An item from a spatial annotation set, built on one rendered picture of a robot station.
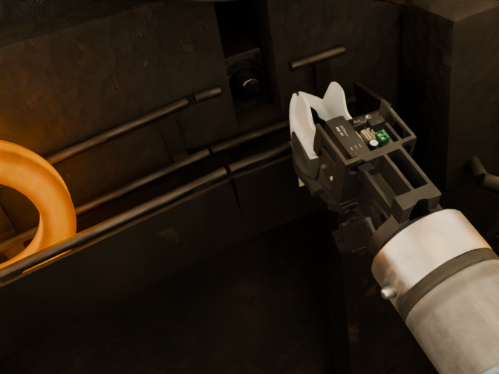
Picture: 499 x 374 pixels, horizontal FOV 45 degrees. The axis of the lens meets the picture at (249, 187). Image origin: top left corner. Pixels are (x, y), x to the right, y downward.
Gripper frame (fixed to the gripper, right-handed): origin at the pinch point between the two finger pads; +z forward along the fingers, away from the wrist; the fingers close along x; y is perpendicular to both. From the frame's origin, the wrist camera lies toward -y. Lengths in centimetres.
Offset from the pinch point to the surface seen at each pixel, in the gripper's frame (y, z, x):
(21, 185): 1.2, 1.3, 29.2
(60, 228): -4.6, -0.6, 27.6
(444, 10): 4.5, 2.5, -18.8
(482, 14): 4.8, -0.2, -21.7
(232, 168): -3.2, -2.1, 9.1
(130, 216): -4.3, -2.4, 20.7
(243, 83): -3.2, 9.3, 2.7
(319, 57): -1.1, 7.2, -6.2
